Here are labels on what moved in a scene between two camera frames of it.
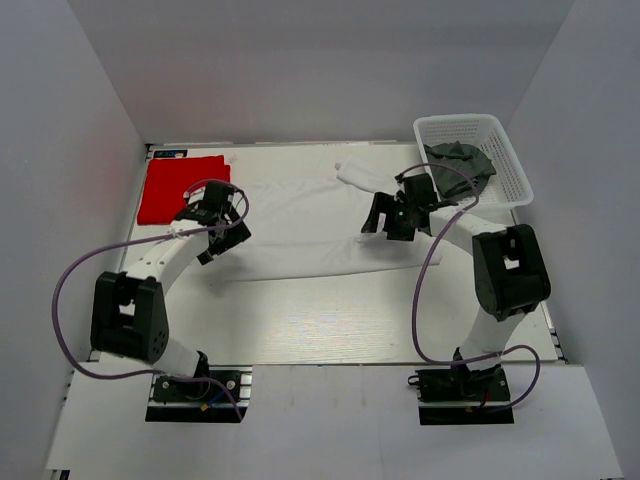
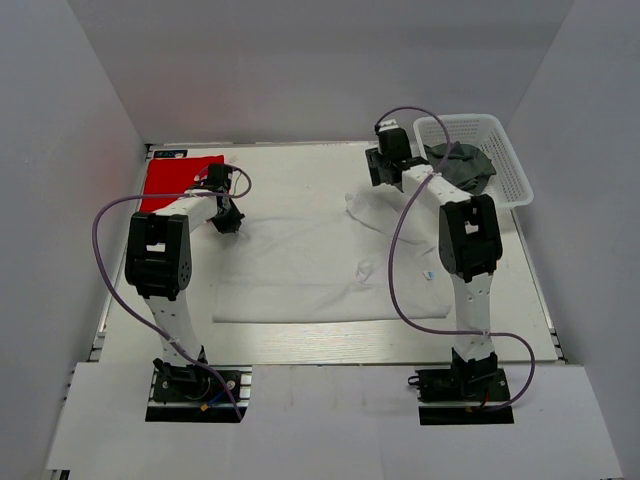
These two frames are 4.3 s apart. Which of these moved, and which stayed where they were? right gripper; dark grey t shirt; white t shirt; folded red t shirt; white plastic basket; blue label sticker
Moved: right gripper; white t shirt
Stayed: dark grey t shirt; folded red t shirt; blue label sticker; white plastic basket
